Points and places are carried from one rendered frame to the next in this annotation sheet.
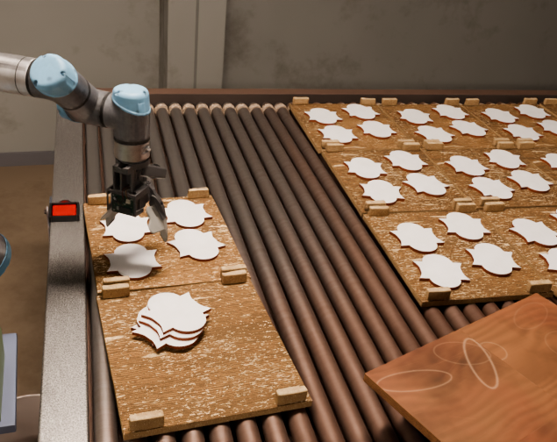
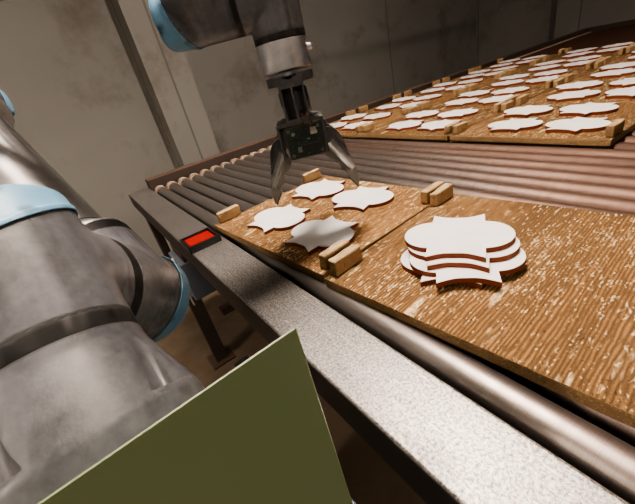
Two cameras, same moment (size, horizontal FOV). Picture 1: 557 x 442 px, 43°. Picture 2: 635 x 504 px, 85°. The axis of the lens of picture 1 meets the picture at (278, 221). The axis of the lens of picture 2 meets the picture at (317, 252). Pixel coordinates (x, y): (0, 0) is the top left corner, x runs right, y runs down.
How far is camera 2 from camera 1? 1.15 m
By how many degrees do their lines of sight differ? 11
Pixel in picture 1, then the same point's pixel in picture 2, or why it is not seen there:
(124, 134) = (277, 18)
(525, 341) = not seen: outside the picture
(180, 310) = (458, 231)
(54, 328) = (311, 342)
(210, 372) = (599, 272)
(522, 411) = not seen: outside the picture
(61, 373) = (402, 400)
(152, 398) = (615, 351)
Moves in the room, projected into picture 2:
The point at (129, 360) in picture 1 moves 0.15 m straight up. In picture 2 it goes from (480, 319) to (481, 193)
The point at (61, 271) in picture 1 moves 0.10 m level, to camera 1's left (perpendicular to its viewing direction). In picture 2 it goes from (248, 282) to (192, 303)
